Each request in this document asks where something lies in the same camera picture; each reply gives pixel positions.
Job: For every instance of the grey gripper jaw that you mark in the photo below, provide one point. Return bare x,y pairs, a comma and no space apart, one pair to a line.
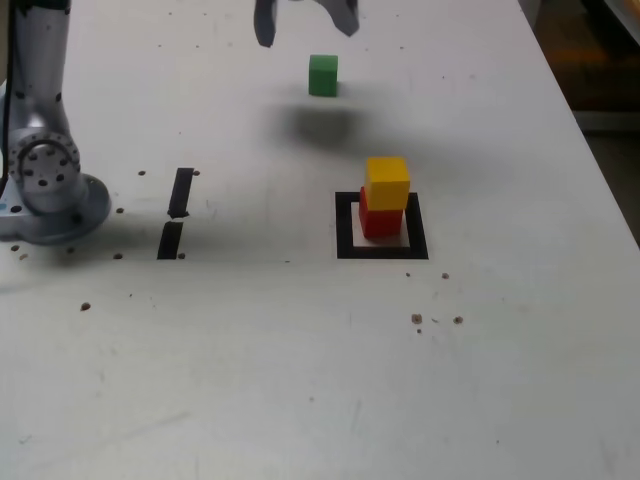
265,22
345,15

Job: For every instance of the green cube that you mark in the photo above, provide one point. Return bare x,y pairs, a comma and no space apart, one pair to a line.
323,75

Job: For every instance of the yellow cube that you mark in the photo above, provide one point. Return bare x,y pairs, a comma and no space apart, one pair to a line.
387,185

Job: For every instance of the red cube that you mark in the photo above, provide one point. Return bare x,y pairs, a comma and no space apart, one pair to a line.
380,222

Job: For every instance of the black tape square outline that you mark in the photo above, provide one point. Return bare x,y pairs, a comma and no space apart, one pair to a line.
344,225

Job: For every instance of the black tape strip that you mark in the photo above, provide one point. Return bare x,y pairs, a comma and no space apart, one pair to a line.
170,240

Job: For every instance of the brown wooden furniture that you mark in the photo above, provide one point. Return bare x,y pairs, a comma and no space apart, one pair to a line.
600,60

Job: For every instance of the grey metal rail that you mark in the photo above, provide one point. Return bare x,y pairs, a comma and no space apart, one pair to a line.
610,121

